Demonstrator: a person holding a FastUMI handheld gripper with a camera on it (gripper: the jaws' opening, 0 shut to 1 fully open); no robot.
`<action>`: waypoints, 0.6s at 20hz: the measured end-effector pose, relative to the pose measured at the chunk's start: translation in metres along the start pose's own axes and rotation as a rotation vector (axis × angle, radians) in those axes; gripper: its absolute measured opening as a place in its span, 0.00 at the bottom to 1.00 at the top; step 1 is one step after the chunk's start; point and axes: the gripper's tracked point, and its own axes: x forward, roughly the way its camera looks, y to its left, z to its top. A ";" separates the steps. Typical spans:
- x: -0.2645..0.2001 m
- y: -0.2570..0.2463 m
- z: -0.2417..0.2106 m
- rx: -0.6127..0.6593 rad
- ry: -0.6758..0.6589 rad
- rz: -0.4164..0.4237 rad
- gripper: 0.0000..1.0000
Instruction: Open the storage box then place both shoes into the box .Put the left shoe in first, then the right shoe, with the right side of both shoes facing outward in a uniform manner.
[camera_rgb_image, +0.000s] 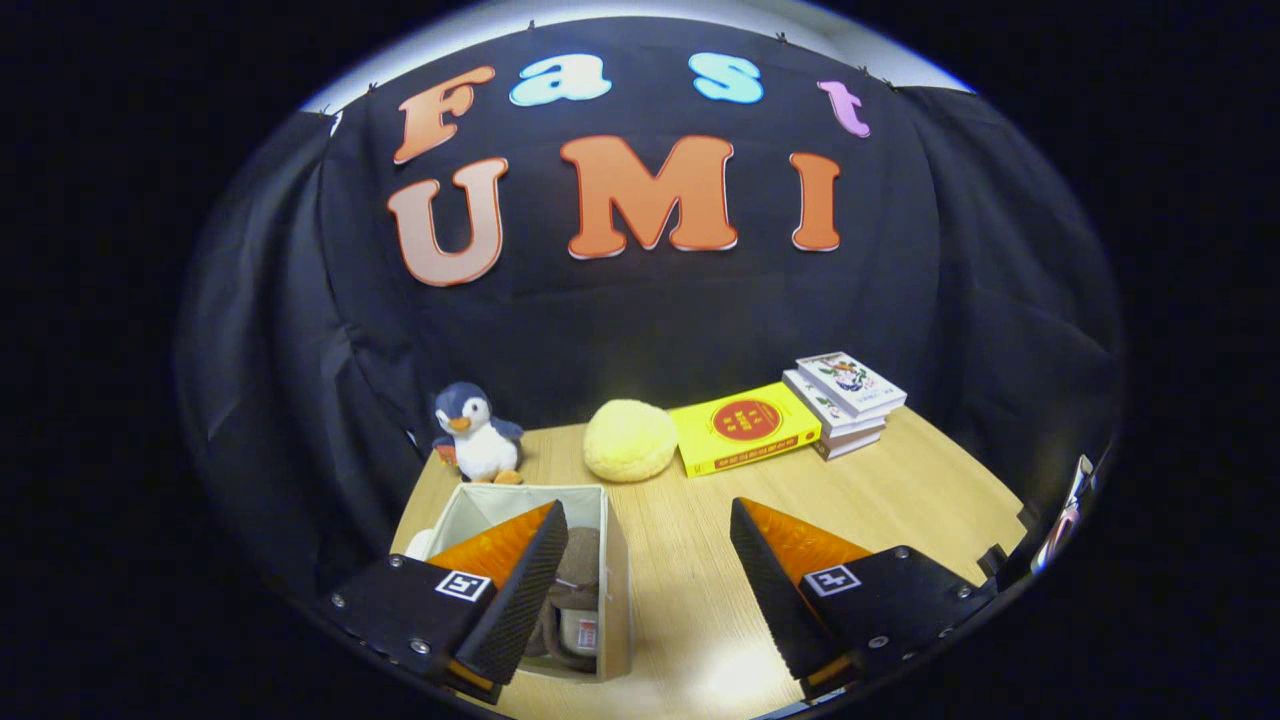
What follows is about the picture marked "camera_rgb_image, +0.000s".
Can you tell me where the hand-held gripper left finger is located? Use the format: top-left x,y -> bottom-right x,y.
325,500 -> 569,706

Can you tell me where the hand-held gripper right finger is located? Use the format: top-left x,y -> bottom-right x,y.
730,497 -> 996,704

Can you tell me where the brown suede shoe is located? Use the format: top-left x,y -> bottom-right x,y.
525,598 -> 601,673
540,527 -> 601,611

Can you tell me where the beige fabric storage box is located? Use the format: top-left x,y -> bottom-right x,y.
405,483 -> 633,683

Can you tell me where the penguin plush toy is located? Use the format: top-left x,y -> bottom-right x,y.
432,382 -> 526,486

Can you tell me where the brown-edged book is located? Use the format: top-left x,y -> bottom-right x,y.
812,428 -> 883,461

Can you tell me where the yellow book red circle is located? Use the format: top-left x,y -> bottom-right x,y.
668,382 -> 823,478

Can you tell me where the yellow round plush bread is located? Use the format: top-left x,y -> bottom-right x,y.
583,400 -> 679,484

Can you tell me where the white illustrated cover book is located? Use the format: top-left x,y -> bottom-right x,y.
797,351 -> 908,419

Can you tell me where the shiny metal frame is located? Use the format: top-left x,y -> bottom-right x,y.
1035,455 -> 1098,571

